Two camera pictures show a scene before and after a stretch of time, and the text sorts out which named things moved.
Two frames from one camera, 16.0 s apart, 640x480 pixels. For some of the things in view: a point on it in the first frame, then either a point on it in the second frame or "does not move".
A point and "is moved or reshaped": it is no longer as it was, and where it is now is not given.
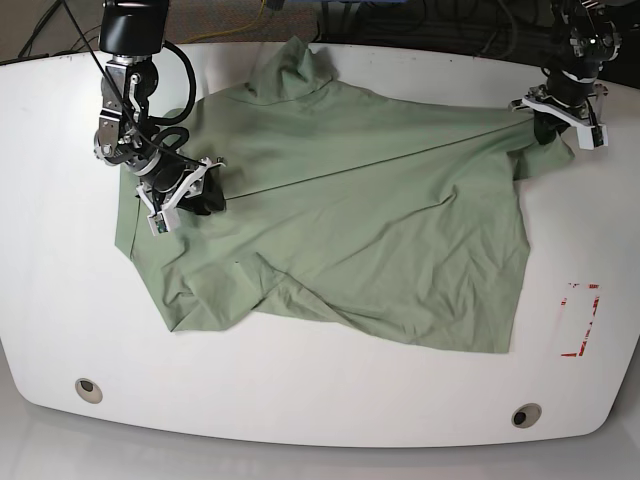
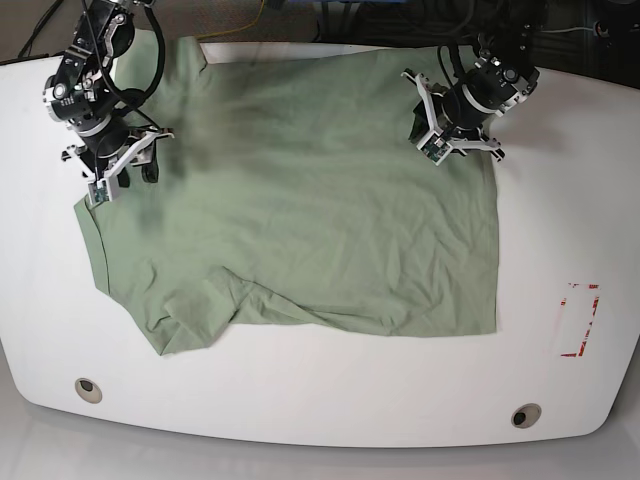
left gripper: [168, 187] -> [138, 146]
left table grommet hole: [88, 390] does not move
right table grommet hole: [526, 415] does not move
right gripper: [565, 95] -> [428, 119]
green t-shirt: [371, 213] is moved or reshaped
